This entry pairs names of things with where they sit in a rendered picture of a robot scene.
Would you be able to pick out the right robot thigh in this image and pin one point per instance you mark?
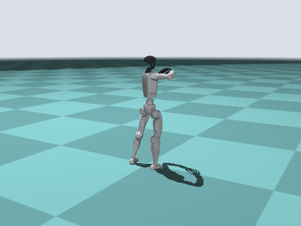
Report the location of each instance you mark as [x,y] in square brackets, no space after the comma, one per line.
[157,123]

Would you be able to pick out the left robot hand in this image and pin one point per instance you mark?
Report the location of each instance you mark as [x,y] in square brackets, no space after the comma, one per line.
[164,70]

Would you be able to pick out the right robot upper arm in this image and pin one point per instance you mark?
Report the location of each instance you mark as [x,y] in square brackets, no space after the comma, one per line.
[161,76]

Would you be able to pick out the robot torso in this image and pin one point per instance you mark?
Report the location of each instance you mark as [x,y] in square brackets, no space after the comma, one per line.
[149,90]

